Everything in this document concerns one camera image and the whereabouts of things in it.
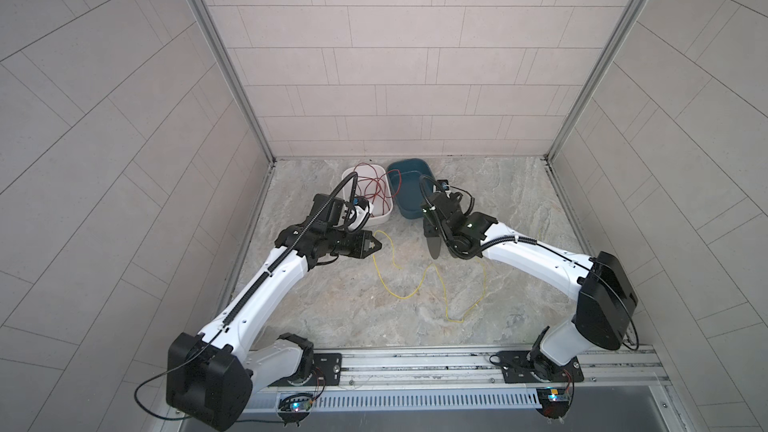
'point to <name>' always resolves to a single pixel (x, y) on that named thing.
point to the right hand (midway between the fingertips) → (427, 219)
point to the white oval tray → (376, 217)
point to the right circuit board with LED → (554, 401)
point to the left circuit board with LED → (295, 407)
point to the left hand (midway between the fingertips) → (386, 243)
